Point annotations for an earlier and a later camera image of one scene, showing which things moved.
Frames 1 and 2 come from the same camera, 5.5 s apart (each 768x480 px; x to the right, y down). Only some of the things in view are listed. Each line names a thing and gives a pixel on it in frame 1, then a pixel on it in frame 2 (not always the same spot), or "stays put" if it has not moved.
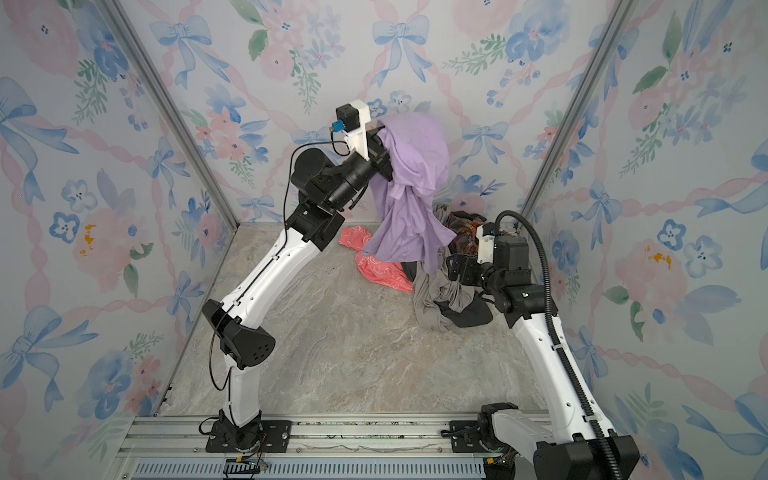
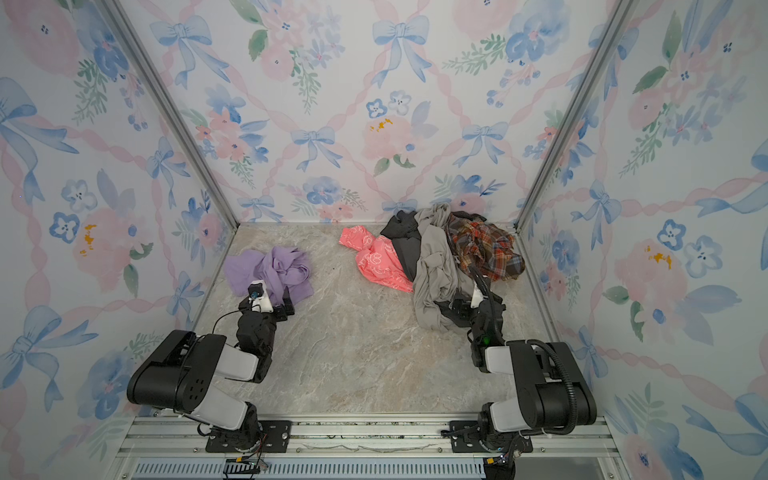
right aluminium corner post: x=618 y=14 stays put
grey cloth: x=428 y=290 stays put
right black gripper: x=470 y=263 -> x=464 y=305
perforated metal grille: x=315 y=469 stays put
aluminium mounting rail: x=183 y=436 stays put
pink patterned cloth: x=383 y=273 stays put
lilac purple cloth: x=408 y=219 -> x=280 y=268
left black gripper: x=378 y=154 -> x=288 y=308
